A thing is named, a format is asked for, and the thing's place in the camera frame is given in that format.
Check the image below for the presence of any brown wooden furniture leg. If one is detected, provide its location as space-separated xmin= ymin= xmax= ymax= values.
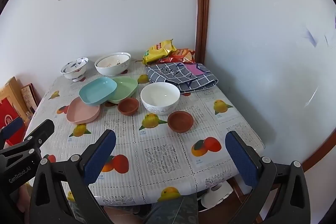
xmin=228 ymin=177 xmax=279 ymax=224

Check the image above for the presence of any yellow chip bag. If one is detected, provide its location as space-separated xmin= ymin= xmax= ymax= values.
xmin=142 ymin=39 xmax=177 ymax=65

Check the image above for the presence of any white bowl with orange lettering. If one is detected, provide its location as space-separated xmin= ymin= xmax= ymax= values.
xmin=96 ymin=53 xmax=130 ymax=68

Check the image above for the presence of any large white grey-patterned bowl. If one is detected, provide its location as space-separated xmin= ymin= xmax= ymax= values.
xmin=94 ymin=52 xmax=131 ymax=77

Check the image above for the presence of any person's left forearm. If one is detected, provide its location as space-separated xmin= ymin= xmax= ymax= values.
xmin=16 ymin=182 xmax=34 ymax=214

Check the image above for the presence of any light wooden frame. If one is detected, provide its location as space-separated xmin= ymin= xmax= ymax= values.
xmin=0 ymin=76 xmax=29 ymax=119

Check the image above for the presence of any pink plate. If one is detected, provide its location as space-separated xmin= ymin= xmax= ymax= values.
xmin=66 ymin=97 xmax=101 ymax=125

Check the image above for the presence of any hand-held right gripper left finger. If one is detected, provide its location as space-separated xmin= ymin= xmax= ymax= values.
xmin=29 ymin=129 xmax=117 ymax=224

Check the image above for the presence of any grey checked cloth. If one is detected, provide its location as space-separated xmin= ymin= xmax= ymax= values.
xmin=146 ymin=62 xmax=219 ymax=94

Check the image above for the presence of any blue-patterned footed bowl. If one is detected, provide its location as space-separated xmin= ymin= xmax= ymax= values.
xmin=61 ymin=57 xmax=89 ymax=82

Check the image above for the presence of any brown wooden door trim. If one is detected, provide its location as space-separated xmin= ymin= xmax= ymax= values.
xmin=195 ymin=0 xmax=210 ymax=65

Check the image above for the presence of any light blue plate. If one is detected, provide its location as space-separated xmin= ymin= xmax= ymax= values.
xmin=79 ymin=77 xmax=117 ymax=106

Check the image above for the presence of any plain white bowl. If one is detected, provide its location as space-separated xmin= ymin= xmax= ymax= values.
xmin=140 ymin=82 xmax=181 ymax=115

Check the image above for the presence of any white object under table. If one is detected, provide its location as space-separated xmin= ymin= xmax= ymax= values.
xmin=201 ymin=182 xmax=234 ymax=208

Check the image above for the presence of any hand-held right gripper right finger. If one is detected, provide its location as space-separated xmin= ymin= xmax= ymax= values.
xmin=225 ymin=131 xmax=311 ymax=224

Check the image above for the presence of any light green plate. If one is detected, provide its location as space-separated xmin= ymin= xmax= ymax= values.
xmin=106 ymin=76 xmax=139 ymax=104

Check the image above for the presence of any brown baseboard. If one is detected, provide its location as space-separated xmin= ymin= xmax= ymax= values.
xmin=302 ymin=128 xmax=336 ymax=172

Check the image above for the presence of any brown patterned picture frame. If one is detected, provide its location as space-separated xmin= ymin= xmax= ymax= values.
xmin=20 ymin=84 xmax=40 ymax=119

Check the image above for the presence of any small brown bowl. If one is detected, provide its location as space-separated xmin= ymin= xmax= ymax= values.
xmin=117 ymin=97 xmax=140 ymax=116
xmin=167 ymin=110 xmax=194 ymax=132

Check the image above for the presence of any camouflage pants leg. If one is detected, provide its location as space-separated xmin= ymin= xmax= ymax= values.
xmin=143 ymin=194 xmax=198 ymax=224

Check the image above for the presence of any red paper bag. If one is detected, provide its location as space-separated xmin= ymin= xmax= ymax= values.
xmin=0 ymin=98 xmax=25 ymax=146

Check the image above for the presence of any fruit-print tablecloth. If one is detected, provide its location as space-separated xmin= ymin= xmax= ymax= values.
xmin=25 ymin=57 xmax=265 ymax=207

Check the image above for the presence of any red chip bag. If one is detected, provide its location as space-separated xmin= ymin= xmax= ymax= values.
xmin=157 ymin=48 xmax=196 ymax=65

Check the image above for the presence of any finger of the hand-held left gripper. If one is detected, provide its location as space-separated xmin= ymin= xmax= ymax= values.
xmin=0 ymin=117 xmax=25 ymax=146
xmin=0 ymin=119 xmax=55 ymax=161

